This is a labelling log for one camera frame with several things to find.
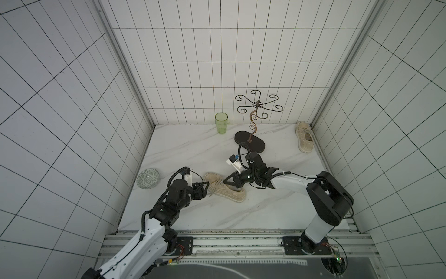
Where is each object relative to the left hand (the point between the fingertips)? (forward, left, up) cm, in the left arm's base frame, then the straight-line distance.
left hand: (202, 186), depth 82 cm
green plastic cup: (+42, -8, +2) cm, 43 cm away
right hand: (+5, -11, +1) cm, 12 cm away
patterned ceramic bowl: (+7, +31, -8) cm, 33 cm away
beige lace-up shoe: (+2, -7, -4) cm, 8 cm away
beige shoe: (+36, -60, -1) cm, 70 cm away
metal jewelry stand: (+34, -31, -8) cm, 47 cm away
